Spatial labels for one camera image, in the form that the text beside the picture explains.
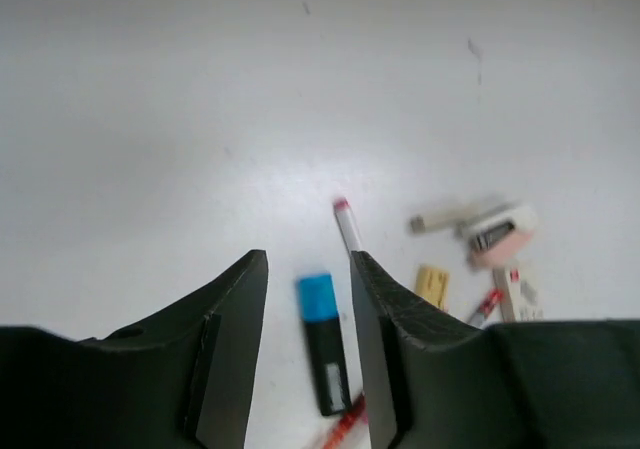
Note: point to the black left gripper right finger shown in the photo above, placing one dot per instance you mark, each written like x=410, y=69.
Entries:
x=433, y=381

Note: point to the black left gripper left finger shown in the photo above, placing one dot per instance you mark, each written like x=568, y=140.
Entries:
x=182, y=377

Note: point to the blue cap black highlighter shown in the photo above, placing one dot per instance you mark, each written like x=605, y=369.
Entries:
x=324, y=342

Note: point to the white marker pink cap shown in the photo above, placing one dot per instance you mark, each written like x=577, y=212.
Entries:
x=347, y=225

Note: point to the yellow eraser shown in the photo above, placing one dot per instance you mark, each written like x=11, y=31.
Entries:
x=432, y=286

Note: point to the red gel pen refill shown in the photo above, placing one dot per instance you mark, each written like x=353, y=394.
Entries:
x=485, y=308

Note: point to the pink white stapler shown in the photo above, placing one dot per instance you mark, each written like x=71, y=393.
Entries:
x=495, y=233

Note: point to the long grey eraser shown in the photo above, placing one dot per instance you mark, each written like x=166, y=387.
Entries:
x=438, y=220

